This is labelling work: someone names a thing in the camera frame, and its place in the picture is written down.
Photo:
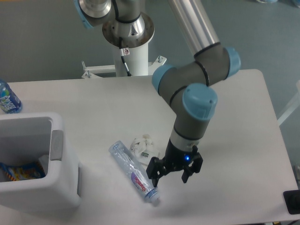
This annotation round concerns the white frame leg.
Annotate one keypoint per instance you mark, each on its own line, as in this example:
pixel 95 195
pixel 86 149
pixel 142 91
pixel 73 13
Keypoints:
pixel 290 107

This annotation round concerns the black device at table edge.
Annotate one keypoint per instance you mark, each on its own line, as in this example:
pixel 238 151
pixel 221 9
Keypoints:
pixel 292 201

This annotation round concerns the white plastic wrapper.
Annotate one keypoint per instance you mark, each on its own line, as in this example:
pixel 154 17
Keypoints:
pixel 144 149

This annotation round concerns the clear plastic water bottle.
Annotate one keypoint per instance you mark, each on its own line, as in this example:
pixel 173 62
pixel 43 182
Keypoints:
pixel 135 172

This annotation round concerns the blue labelled drink bottle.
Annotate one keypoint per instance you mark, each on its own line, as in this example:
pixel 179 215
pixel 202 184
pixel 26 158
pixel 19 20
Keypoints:
pixel 9 101

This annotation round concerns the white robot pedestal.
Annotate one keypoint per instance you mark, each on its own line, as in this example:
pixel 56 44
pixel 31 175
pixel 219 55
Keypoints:
pixel 130 51

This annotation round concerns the colourful snack wrapper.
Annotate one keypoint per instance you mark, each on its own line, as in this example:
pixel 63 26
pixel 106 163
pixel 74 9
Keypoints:
pixel 28 171

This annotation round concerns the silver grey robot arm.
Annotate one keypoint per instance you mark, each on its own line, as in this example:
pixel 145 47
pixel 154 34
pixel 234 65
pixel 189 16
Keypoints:
pixel 187 90

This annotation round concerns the white trash can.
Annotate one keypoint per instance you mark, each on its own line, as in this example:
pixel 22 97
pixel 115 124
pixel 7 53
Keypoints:
pixel 39 137

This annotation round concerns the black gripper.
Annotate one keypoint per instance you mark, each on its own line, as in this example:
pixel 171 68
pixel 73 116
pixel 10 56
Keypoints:
pixel 175 160

